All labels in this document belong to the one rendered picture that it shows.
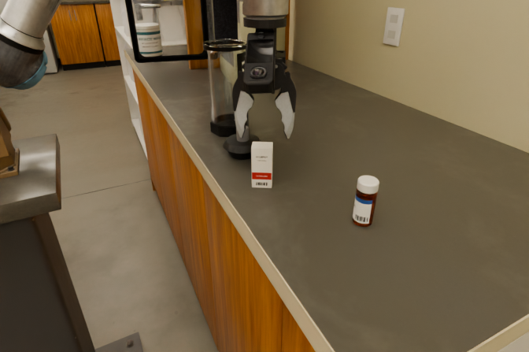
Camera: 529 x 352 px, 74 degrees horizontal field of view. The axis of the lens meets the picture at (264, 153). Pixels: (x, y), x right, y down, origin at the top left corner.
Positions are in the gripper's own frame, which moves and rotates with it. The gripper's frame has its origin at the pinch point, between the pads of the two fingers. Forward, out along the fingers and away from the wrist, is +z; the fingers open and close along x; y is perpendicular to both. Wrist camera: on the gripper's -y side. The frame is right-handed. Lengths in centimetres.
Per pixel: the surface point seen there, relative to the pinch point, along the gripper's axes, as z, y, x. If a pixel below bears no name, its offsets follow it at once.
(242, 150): 7.9, 8.9, 5.3
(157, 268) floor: 105, 69, 58
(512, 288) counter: 10.8, -24.1, -34.1
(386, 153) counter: 10.7, 15.4, -27.5
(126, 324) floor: 105, 37, 61
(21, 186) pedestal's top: 10.6, -3.7, 47.4
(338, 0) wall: -18, 90, -23
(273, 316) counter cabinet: 28.8, -15.9, -2.6
